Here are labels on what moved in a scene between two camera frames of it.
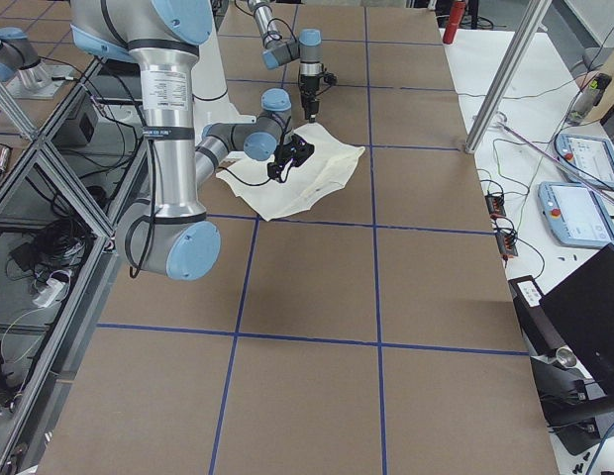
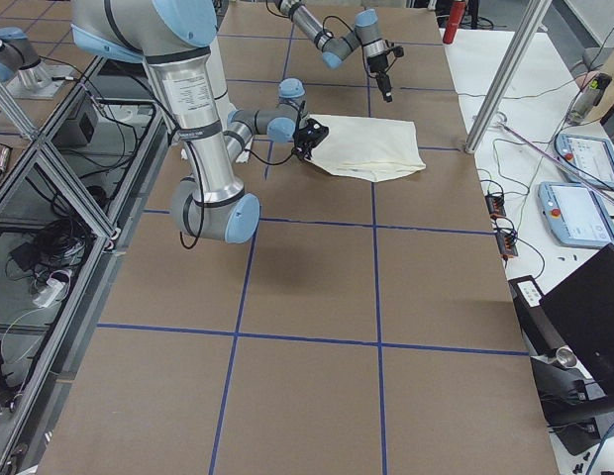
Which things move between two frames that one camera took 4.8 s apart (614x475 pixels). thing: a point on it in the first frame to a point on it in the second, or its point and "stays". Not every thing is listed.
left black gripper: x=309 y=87 to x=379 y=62
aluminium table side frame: x=57 y=196 stays
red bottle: x=453 y=25 stays
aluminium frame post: x=517 y=52 stays
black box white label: x=536 y=326 stays
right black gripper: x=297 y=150 to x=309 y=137
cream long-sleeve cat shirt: x=325 y=170 to x=366 y=147
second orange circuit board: x=506 y=243 stays
